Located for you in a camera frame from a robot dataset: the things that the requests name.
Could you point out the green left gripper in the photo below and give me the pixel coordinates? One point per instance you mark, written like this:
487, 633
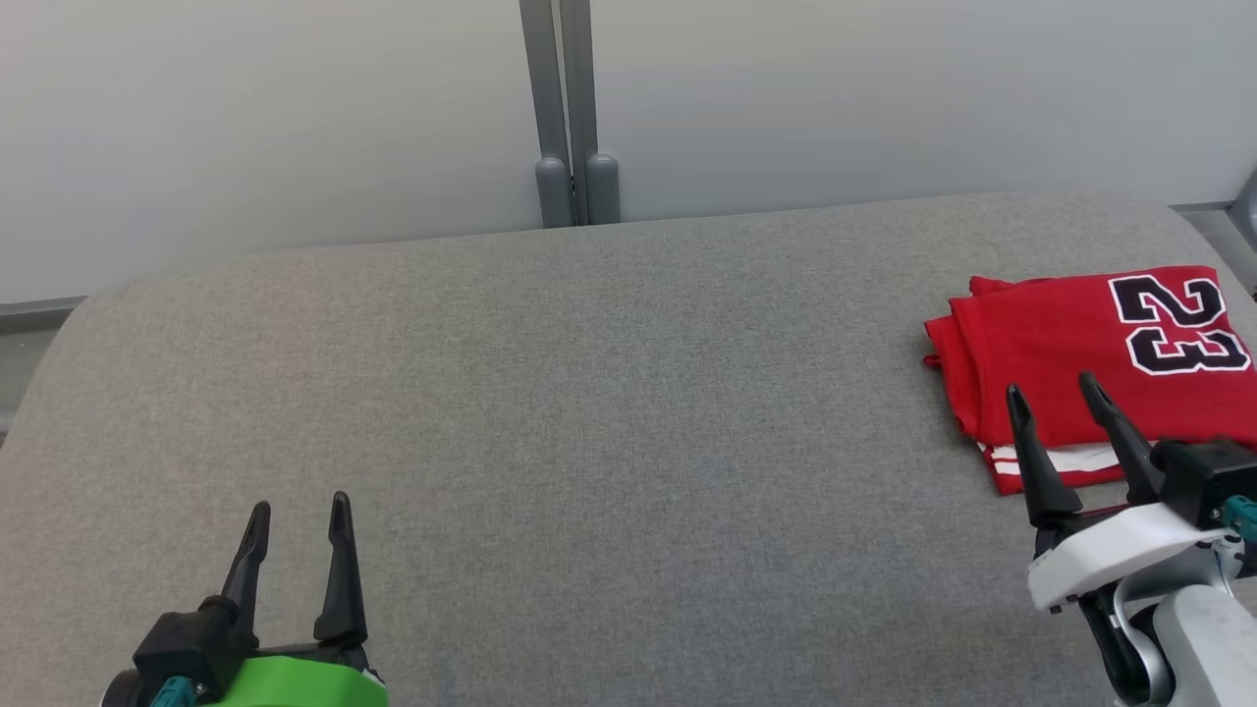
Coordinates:
295, 682

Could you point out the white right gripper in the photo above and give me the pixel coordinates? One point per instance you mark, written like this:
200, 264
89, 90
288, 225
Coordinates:
1110, 550

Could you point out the red and white jersey garment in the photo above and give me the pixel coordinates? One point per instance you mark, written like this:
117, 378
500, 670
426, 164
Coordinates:
1051, 344

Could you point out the grey fabric sofa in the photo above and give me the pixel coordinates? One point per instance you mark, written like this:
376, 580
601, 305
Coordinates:
589, 442

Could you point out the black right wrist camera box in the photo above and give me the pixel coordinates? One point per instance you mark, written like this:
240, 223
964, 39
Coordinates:
1208, 476

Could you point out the grey partition end post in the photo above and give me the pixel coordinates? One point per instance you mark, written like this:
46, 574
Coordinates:
1249, 211

